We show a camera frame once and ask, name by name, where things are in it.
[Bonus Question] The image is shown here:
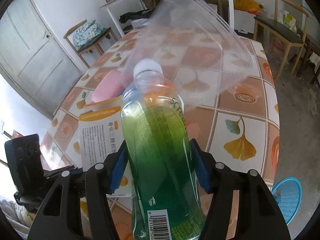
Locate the white yellow medicine box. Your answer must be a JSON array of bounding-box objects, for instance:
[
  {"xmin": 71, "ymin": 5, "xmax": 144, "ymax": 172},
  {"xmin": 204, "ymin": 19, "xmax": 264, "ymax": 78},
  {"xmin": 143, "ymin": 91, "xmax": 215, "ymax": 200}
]
[{"xmin": 78, "ymin": 96, "xmax": 133, "ymax": 197}]

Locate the green plastic bottle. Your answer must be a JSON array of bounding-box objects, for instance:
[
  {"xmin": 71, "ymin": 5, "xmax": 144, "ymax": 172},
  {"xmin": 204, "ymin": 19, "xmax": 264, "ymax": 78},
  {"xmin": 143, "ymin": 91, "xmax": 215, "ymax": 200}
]
[{"xmin": 121, "ymin": 58, "xmax": 206, "ymax": 239}]

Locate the pink scrubbing sponge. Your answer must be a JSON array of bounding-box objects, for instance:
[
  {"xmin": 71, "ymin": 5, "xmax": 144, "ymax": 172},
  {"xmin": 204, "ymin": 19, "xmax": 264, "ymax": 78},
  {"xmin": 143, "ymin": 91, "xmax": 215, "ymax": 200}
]
[{"xmin": 92, "ymin": 70, "xmax": 125, "ymax": 102}]

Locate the clear plastic container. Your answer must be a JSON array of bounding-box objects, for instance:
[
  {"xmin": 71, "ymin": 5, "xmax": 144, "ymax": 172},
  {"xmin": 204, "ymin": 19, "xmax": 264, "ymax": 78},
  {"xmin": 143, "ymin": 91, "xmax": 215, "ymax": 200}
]
[{"xmin": 121, "ymin": 0, "xmax": 253, "ymax": 107}]

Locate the blue waste basket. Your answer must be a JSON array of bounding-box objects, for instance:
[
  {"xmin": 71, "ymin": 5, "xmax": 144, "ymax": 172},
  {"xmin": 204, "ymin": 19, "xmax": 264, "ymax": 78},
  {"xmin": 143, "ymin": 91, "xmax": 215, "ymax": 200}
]
[{"xmin": 272, "ymin": 177, "xmax": 302, "ymax": 225}]

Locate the white door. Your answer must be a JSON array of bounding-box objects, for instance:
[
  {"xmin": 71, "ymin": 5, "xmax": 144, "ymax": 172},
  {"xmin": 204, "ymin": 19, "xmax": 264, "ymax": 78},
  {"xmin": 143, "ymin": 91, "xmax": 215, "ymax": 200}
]
[{"xmin": 1, "ymin": 0, "xmax": 81, "ymax": 120}]

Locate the patterned tablecloth table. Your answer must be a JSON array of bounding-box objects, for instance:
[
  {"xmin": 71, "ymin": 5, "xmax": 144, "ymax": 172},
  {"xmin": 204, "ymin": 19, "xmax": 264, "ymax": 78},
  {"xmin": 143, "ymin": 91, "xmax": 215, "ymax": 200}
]
[{"xmin": 39, "ymin": 28, "xmax": 281, "ymax": 240}]

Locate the wooden chair with cushion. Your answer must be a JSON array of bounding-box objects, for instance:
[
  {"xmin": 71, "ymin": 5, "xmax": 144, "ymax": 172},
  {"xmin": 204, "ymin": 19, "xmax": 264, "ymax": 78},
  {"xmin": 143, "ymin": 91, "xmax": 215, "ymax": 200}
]
[{"xmin": 63, "ymin": 20, "xmax": 118, "ymax": 68}]

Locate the floral cushion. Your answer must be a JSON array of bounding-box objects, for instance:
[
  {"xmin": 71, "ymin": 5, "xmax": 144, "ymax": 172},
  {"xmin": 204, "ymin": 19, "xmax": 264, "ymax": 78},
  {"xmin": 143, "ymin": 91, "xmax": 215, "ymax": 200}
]
[{"xmin": 73, "ymin": 20, "xmax": 105, "ymax": 50}]

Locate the black bag under table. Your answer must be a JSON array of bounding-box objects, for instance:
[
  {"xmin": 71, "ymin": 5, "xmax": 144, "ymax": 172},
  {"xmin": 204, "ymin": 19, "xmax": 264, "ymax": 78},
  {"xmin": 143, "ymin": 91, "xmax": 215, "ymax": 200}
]
[{"xmin": 119, "ymin": 9, "xmax": 154, "ymax": 24}]

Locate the wooden chair dark seat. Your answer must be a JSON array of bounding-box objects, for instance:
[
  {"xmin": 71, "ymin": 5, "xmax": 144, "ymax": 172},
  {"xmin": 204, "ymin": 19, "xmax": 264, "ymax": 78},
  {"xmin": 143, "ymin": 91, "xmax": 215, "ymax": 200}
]
[{"xmin": 253, "ymin": 0, "xmax": 314, "ymax": 81}]

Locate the yellow bag under table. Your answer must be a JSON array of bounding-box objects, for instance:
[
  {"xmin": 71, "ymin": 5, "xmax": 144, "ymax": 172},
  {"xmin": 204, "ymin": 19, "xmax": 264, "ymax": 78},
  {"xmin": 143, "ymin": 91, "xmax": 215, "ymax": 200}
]
[{"xmin": 234, "ymin": 0, "xmax": 264, "ymax": 15}]

